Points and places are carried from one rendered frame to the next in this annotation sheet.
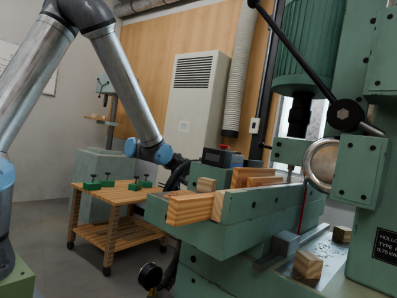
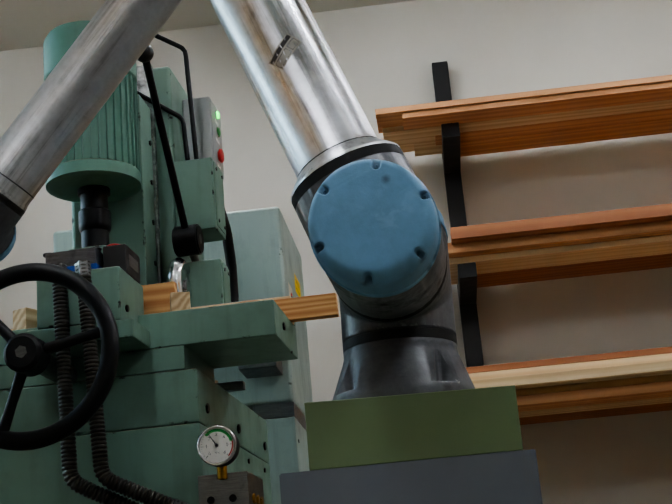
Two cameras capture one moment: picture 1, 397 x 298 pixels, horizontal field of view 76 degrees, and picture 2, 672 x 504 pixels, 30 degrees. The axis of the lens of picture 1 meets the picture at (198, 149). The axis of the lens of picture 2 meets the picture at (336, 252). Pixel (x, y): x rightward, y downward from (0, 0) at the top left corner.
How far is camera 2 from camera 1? 2.48 m
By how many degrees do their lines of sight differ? 123
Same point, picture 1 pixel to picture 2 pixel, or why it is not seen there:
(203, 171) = (129, 286)
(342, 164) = (224, 285)
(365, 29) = (148, 149)
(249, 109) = not seen: outside the picture
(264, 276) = (229, 400)
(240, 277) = (224, 411)
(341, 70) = (145, 184)
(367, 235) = not seen: hidden behind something
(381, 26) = (215, 174)
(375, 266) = not seen: hidden behind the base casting
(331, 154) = (185, 277)
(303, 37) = (135, 126)
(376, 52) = (216, 194)
